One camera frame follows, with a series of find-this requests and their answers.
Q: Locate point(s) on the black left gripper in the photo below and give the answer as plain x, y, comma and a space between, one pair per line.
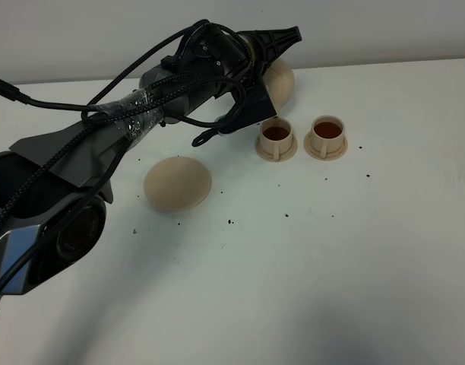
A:
261, 48

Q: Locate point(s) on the beige teapot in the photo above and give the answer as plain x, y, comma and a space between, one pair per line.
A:
279, 81

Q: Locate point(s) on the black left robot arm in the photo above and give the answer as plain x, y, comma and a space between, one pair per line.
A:
55, 187

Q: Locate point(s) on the beige teapot saucer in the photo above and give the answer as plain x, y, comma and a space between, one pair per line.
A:
177, 184

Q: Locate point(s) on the beige left teacup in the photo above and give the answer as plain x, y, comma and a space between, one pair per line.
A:
276, 129

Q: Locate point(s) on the beige teacup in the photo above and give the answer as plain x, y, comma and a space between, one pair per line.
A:
328, 127
276, 129

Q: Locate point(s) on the beige right teacup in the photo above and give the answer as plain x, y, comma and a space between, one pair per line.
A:
328, 127

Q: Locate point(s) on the beige right cup saucer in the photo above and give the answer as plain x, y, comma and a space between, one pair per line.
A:
325, 149

